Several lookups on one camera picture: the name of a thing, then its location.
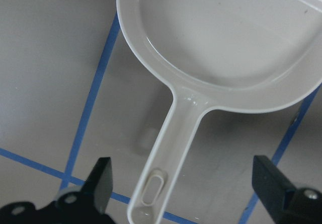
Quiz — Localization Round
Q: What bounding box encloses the beige plastic dustpan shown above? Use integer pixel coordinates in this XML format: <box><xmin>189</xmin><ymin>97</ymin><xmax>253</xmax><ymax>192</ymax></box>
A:
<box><xmin>116</xmin><ymin>0</ymin><xmax>321</xmax><ymax>223</ymax></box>

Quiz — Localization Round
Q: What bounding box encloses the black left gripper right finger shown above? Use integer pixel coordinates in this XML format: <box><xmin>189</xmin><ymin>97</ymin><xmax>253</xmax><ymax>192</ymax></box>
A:
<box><xmin>252</xmin><ymin>155</ymin><xmax>321</xmax><ymax>223</ymax></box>

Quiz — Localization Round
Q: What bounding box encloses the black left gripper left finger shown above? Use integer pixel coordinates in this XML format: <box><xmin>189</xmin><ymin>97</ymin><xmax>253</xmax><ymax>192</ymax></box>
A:
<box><xmin>54</xmin><ymin>157</ymin><xmax>113</xmax><ymax>214</ymax></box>

